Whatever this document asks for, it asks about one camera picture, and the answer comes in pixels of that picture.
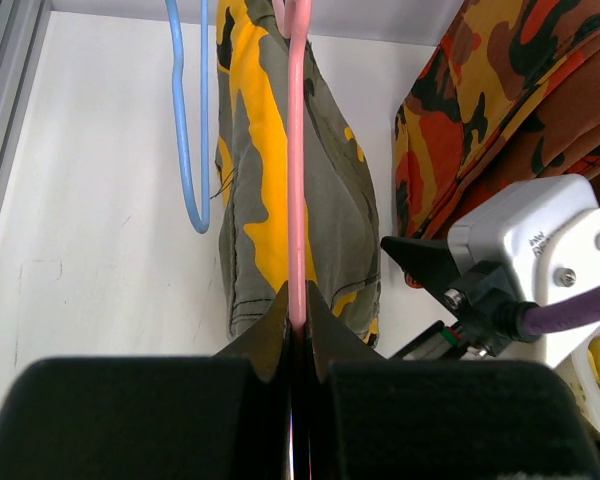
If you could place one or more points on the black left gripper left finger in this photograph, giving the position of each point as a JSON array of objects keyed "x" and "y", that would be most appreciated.
[{"x": 224, "y": 416}]

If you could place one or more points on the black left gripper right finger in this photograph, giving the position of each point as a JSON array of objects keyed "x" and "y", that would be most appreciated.
[{"x": 374, "y": 418}]

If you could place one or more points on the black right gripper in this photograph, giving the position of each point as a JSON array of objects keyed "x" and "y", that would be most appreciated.
[{"x": 488, "y": 313}]

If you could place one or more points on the blue hanger of yellow trousers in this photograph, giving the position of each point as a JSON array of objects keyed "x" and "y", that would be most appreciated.
[{"x": 199, "y": 213}]

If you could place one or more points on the pink hanger of yellow camouflage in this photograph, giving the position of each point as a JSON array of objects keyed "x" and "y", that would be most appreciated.
[{"x": 293, "y": 20}]

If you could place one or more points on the orange brown camouflage trousers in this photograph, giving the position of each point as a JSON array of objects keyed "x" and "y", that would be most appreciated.
[{"x": 511, "y": 93}]

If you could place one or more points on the yellow grey camouflage trousers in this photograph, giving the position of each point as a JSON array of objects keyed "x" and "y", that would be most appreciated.
[{"x": 342, "y": 225}]

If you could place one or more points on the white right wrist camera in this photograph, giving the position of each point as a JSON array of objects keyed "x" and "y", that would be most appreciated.
[{"x": 546, "y": 233}]

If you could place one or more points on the aluminium frame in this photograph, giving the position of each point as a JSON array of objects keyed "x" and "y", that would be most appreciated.
[{"x": 23, "y": 26}]

